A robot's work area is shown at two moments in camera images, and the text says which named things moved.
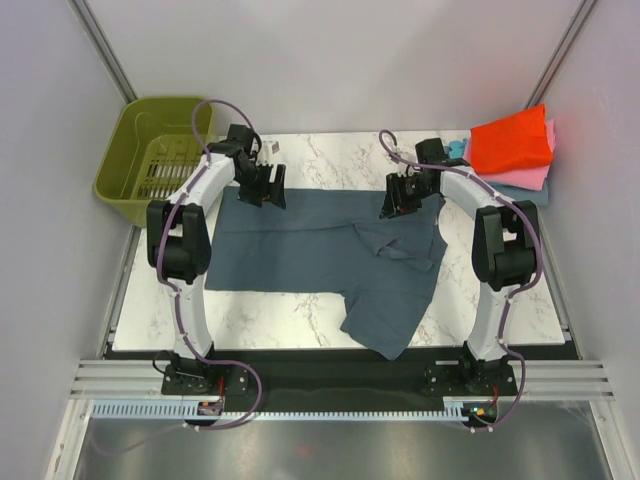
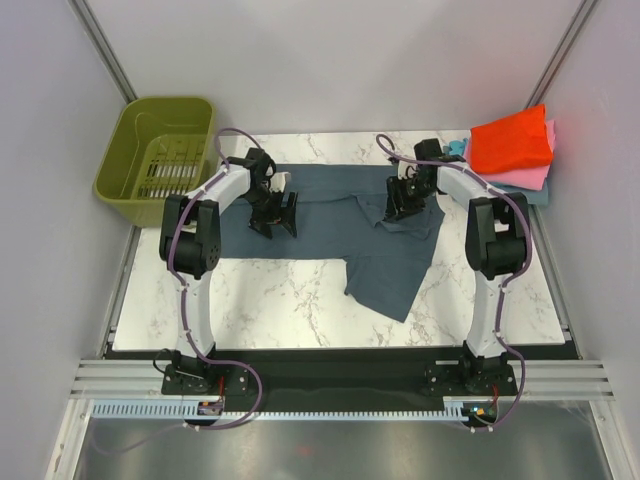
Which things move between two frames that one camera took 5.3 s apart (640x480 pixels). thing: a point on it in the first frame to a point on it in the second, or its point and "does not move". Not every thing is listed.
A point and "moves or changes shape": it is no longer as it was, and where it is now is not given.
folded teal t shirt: [456, 148] does not move
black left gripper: [272, 190] to [283, 216]
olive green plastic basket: [152, 149] does not move
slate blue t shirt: [335, 240] moves or changes shape
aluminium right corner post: [561, 53] does not move
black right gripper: [395, 203] does not move
